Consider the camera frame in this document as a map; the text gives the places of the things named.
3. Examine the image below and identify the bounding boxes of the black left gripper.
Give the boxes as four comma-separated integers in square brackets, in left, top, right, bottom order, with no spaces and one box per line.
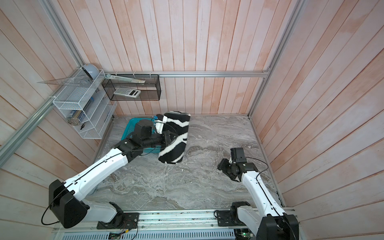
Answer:
[142,130,178,148]

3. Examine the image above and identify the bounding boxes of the teal plastic perforated basket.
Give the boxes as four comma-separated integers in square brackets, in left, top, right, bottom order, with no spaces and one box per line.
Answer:
[121,118,161,154]

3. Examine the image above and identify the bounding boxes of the zebra and grey plush pillowcase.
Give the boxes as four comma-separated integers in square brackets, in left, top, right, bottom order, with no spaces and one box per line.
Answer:
[156,111,191,164]

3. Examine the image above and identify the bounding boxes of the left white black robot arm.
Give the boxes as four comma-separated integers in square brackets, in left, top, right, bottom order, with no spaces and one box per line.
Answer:
[47,120,180,229]

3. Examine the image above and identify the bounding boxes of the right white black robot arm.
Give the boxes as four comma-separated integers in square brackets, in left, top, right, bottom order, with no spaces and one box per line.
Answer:
[214,148,300,240]

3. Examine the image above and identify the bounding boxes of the metallic cylinder roll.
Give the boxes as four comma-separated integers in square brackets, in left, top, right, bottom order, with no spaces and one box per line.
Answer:
[67,110,85,126]

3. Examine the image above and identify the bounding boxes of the white calculator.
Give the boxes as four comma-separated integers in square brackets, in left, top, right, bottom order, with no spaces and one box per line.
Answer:
[114,88,141,99]

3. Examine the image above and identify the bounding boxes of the green circuit board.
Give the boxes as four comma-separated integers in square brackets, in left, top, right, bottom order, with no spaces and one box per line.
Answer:
[234,229,254,240]

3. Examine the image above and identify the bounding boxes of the clear plastic triangle ruler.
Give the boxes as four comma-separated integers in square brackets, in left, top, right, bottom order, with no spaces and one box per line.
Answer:
[38,75,92,88]

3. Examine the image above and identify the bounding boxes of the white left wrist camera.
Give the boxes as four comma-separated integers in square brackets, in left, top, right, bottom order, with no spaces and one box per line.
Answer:
[155,120,165,135]

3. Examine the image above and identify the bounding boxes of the black wire mesh basket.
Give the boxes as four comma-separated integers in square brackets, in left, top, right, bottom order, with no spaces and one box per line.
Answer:
[102,75,162,101]

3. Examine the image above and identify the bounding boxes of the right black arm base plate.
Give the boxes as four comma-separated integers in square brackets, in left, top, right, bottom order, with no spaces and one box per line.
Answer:
[214,210,241,227]

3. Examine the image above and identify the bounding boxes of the white wire mesh shelf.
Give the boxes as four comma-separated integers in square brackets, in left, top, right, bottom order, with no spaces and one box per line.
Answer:
[53,69,117,140]

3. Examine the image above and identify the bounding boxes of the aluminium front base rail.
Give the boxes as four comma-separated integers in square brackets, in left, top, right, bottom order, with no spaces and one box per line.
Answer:
[52,208,301,233]

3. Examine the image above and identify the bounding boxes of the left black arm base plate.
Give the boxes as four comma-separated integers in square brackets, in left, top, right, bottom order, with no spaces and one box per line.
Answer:
[97,213,140,230]

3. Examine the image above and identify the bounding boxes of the aluminium frame rail back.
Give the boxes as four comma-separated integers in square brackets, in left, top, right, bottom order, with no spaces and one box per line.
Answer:
[103,70,269,78]

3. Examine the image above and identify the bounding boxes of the aluminium frame rail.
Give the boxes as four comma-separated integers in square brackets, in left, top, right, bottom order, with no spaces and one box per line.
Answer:
[103,70,269,78]
[1,86,82,167]

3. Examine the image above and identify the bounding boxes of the aluminium frame rail left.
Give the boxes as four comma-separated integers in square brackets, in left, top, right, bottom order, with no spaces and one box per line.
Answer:
[1,86,82,167]

